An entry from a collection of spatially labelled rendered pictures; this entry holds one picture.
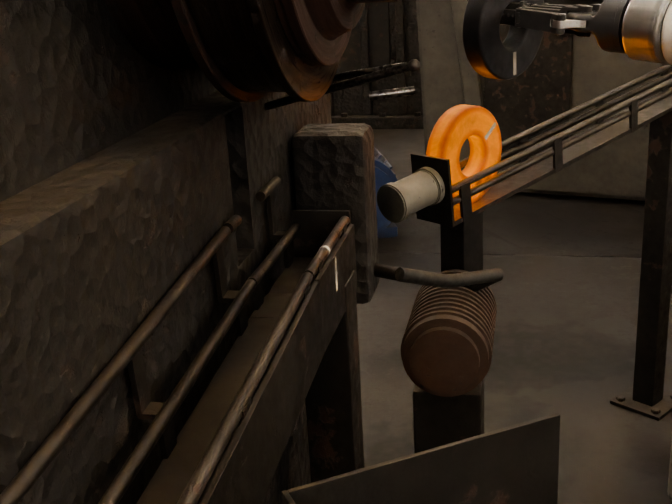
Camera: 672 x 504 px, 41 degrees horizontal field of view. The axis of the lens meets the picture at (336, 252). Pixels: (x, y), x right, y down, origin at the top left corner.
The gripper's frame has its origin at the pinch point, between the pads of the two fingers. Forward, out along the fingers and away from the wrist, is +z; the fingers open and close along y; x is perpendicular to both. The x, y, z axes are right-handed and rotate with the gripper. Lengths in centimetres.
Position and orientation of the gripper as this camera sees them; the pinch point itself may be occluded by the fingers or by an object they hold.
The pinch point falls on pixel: (506, 12)
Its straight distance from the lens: 135.7
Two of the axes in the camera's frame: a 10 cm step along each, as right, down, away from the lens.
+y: 7.3, -2.6, 6.4
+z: -6.9, -2.5, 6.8
